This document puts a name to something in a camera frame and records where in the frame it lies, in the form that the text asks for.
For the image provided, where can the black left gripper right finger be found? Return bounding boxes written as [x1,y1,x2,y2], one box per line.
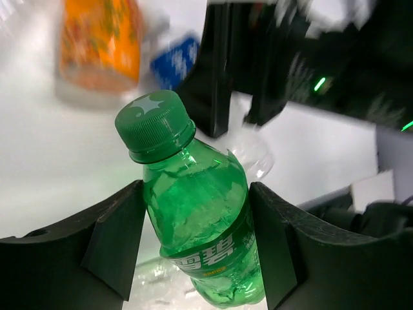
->
[249,182,412,309]

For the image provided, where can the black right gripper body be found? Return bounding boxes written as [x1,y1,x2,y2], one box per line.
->
[245,1,412,131]

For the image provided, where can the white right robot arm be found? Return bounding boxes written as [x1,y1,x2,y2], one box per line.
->
[177,1,412,199]

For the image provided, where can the green soda bottle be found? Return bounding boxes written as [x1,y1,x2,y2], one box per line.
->
[115,90,265,308]

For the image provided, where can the small blue label water bottle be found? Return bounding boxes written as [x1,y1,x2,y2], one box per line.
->
[144,13,274,181]

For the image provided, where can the small orange juice bottle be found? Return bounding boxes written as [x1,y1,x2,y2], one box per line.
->
[55,1,145,110]

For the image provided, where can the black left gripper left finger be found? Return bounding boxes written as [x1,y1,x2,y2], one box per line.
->
[1,181,145,309]

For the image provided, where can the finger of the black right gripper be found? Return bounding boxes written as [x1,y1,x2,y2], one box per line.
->
[179,3,256,138]

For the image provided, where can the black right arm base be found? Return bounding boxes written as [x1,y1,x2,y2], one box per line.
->
[299,170,412,238]

